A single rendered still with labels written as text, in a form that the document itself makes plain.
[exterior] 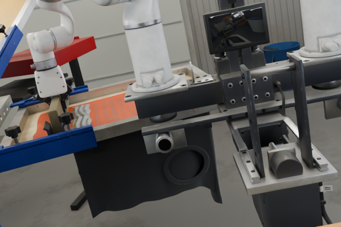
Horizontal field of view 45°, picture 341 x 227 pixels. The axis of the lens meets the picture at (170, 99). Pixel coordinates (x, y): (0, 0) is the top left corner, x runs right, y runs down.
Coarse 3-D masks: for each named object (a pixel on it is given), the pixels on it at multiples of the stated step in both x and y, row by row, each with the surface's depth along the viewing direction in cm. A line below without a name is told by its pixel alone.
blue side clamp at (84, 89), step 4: (76, 88) 180; (80, 88) 180; (84, 88) 179; (72, 92) 177; (76, 92) 176; (80, 92) 177; (24, 100) 176; (28, 100) 177; (32, 100) 177; (24, 104) 173; (28, 104) 173; (32, 104) 174
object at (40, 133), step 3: (90, 117) 152; (93, 117) 151; (93, 120) 148; (90, 123) 145; (93, 123) 144; (93, 126) 141; (39, 129) 150; (42, 129) 150; (36, 132) 148; (39, 132) 147; (42, 132) 146; (45, 132) 146; (33, 135) 145; (36, 135) 144; (39, 135) 144; (42, 135) 143; (45, 135) 142; (33, 138) 142; (36, 138) 141
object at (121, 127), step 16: (128, 80) 182; (80, 96) 177; (96, 96) 179; (16, 112) 167; (32, 112) 175; (192, 112) 132; (96, 128) 128; (112, 128) 127; (128, 128) 128; (0, 144) 131
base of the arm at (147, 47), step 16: (128, 32) 98; (144, 32) 97; (160, 32) 99; (144, 48) 98; (160, 48) 99; (144, 64) 99; (160, 64) 100; (144, 80) 99; (160, 80) 97; (176, 80) 102
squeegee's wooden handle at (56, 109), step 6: (54, 96) 150; (54, 102) 141; (60, 102) 148; (54, 108) 133; (60, 108) 143; (48, 114) 131; (54, 114) 131; (60, 114) 139; (54, 120) 132; (54, 126) 132; (60, 126) 133; (54, 132) 133
